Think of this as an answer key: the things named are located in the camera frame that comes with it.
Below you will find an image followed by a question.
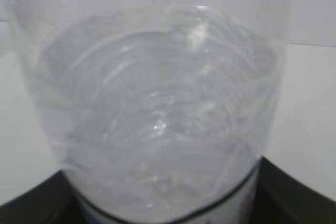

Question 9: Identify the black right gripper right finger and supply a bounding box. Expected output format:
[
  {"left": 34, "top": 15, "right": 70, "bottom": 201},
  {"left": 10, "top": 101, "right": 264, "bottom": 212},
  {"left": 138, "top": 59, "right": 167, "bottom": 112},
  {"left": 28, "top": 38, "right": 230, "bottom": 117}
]
[{"left": 256, "top": 158, "right": 335, "bottom": 224}]

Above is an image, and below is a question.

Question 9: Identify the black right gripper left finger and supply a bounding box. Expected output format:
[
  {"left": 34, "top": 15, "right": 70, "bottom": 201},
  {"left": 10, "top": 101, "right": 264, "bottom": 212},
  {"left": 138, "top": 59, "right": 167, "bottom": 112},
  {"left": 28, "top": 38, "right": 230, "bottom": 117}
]
[{"left": 1, "top": 172, "right": 87, "bottom": 224}]

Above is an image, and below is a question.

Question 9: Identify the clear water bottle red label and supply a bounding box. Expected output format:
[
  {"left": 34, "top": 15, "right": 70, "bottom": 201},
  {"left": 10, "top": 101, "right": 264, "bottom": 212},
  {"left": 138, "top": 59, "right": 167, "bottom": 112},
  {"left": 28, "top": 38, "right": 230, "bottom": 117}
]
[{"left": 6, "top": 0, "right": 289, "bottom": 223}]

